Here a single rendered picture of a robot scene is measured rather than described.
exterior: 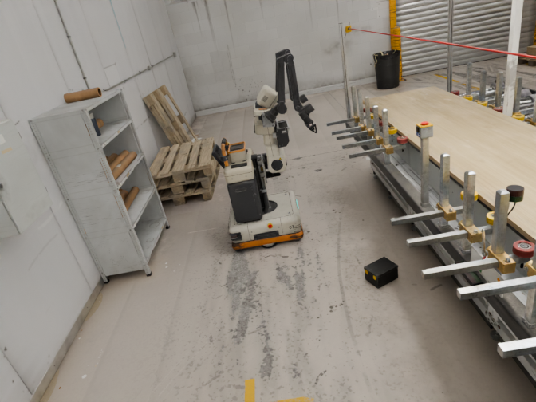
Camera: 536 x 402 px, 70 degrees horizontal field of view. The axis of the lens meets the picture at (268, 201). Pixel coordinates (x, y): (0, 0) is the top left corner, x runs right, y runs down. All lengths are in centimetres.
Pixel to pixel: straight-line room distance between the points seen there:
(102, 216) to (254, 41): 658
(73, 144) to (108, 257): 104
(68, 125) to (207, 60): 638
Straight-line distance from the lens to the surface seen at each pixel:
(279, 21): 928
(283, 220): 344
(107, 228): 357
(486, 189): 233
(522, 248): 187
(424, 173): 245
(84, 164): 336
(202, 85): 946
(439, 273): 177
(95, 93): 372
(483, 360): 262
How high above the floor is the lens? 194
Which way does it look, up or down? 26 degrees down
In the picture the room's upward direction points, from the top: 12 degrees counter-clockwise
